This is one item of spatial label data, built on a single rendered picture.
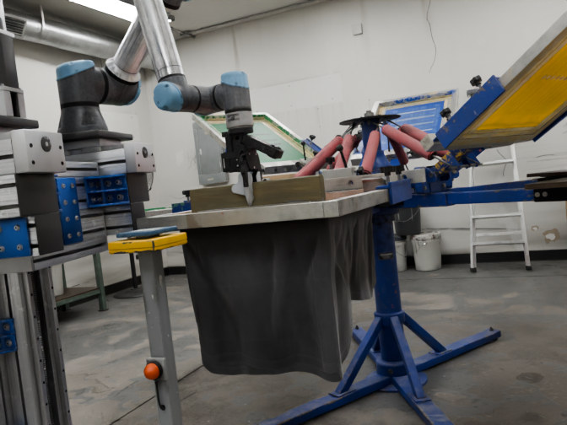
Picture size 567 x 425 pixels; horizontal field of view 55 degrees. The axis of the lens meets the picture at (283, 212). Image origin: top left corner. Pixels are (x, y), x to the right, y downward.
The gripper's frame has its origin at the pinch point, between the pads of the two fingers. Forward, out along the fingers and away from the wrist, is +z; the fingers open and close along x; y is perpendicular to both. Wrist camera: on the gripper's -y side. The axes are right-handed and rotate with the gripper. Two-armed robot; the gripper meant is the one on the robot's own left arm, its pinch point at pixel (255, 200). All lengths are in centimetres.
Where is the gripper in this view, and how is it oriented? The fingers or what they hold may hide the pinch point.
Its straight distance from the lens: 150.9
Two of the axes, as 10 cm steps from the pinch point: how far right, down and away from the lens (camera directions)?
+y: -9.0, 0.8, 4.2
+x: -4.1, 0.9, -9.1
